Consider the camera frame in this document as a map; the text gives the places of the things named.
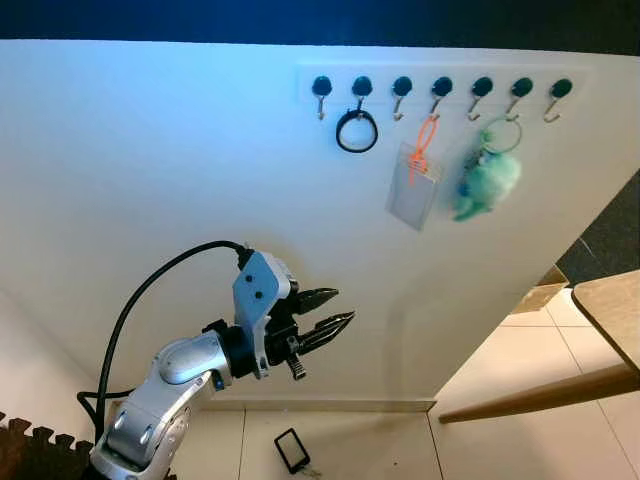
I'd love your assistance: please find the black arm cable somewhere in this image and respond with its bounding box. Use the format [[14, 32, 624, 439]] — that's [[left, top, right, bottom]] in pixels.
[[78, 240, 251, 441]]

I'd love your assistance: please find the brown cardboard box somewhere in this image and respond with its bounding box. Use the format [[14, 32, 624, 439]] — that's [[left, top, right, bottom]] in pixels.
[[510, 265, 571, 314]]

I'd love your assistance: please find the black round wall hook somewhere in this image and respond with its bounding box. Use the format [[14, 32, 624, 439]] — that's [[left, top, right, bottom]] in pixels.
[[430, 76, 454, 121], [467, 76, 494, 122], [545, 78, 574, 123], [391, 76, 414, 122], [351, 76, 374, 113], [506, 77, 534, 122], [311, 76, 333, 121]]

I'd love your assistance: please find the brown foam puzzle mat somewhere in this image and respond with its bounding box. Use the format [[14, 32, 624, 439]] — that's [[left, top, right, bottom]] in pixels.
[[0, 412, 176, 480]]

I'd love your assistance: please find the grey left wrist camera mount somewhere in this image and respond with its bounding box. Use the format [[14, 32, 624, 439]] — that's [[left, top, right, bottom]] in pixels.
[[232, 250, 293, 379]]

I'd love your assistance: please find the green plush keychain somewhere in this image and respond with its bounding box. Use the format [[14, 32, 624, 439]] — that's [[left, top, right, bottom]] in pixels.
[[450, 118, 524, 223]]

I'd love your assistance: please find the dark floor rug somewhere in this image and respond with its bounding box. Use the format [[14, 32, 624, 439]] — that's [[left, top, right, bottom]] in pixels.
[[555, 170, 640, 286]]

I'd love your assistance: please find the clear card holder orange strap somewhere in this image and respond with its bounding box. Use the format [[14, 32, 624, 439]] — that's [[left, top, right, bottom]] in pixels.
[[386, 115, 443, 233]]

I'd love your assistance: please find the white wall hook rack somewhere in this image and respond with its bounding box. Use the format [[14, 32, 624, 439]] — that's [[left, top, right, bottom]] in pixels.
[[298, 65, 586, 107]]

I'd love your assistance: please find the black loop strap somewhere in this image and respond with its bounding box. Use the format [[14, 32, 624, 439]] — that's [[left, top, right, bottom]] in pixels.
[[336, 108, 380, 154]]

